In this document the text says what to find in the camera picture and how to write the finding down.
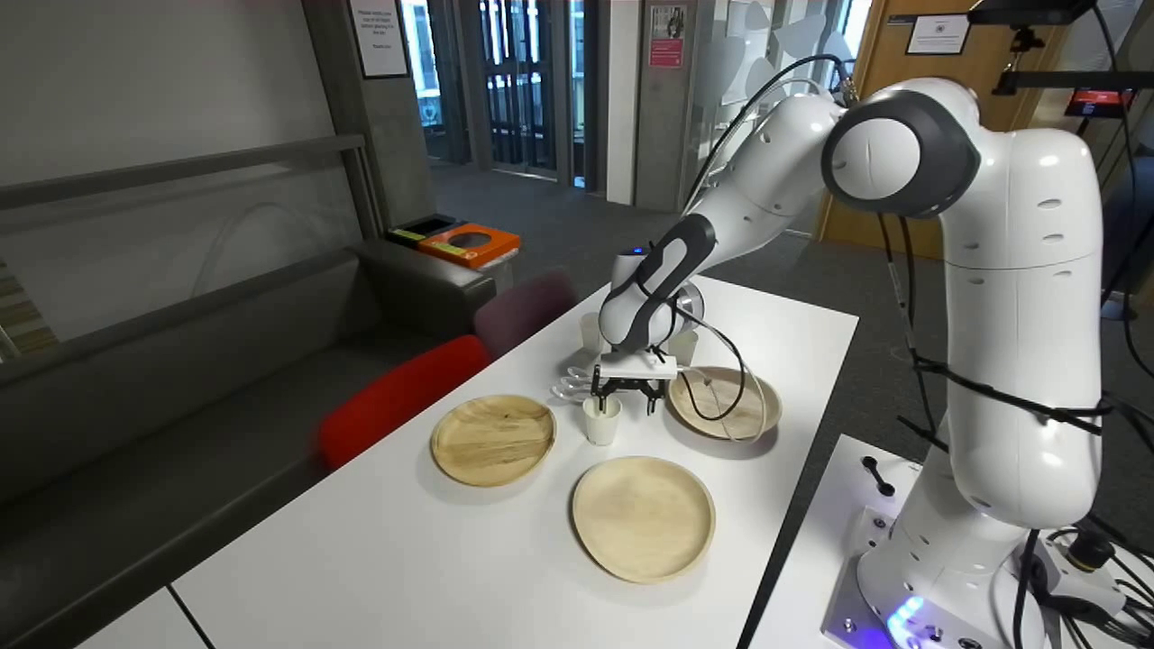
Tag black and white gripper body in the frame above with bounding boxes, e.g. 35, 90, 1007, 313
596, 350, 682, 388

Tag white paper cup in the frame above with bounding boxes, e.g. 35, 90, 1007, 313
580, 313, 604, 353
580, 397, 622, 445

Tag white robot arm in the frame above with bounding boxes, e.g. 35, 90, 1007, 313
600, 79, 1104, 649

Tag wooden plate right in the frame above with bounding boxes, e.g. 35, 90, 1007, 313
667, 367, 784, 444

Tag wooden plate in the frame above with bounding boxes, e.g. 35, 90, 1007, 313
569, 455, 715, 582
431, 391, 557, 485
667, 367, 784, 444

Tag wooden plate left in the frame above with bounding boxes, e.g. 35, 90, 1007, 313
431, 391, 557, 485

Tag wooden plate near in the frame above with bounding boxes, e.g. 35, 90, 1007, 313
569, 455, 715, 582

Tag maroon chair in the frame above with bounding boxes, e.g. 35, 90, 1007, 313
472, 274, 575, 353

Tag red chair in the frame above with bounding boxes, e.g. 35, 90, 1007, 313
313, 335, 491, 473

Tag dark grey sofa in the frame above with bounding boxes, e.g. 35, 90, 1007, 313
0, 237, 484, 649

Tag wooden door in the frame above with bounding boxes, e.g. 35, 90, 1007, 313
818, 0, 1027, 259

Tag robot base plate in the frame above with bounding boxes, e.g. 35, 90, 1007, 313
818, 455, 1024, 649

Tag wall notice sign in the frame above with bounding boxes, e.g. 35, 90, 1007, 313
352, 0, 407, 79

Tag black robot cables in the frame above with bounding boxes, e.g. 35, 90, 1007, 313
636, 50, 1154, 649

